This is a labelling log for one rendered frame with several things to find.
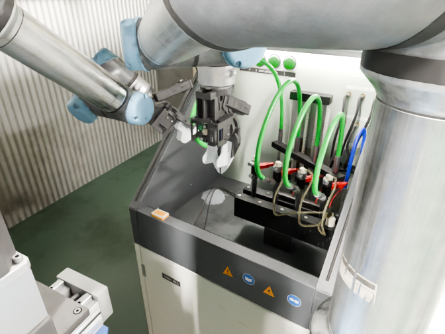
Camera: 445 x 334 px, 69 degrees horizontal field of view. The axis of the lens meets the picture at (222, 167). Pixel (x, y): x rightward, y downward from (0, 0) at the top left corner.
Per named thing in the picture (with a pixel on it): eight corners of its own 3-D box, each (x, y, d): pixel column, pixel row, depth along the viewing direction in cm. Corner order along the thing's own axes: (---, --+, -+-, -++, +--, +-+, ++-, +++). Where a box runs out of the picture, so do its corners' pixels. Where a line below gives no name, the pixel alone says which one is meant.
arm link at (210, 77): (211, 59, 70) (245, 62, 66) (212, 80, 72) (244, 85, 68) (190, 64, 64) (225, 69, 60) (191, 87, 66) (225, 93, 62)
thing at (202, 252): (142, 246, 118) (136, 210, 110) (150, 239, 121) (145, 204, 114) (307, 330, 88) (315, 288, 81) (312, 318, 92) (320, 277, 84)
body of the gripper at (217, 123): (189, 143, 71) (187, 87, 65) (212, 130, 77) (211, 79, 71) (219, 151, 67) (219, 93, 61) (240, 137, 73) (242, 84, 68)
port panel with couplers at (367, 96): (327, 162, 120) (342, 76, 106) (330, 158, 123) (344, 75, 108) (364, 170, 114) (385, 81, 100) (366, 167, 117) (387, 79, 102)
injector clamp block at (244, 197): (233, 230, 119) (234, 196, 112) (246, 217, 127) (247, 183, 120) (325, 268, 103) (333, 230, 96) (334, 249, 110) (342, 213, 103)
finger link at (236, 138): (218, 155, 75) (218, 119, 71) (222, 152, 77) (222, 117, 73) (236, 160, 73) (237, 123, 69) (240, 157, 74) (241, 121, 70)
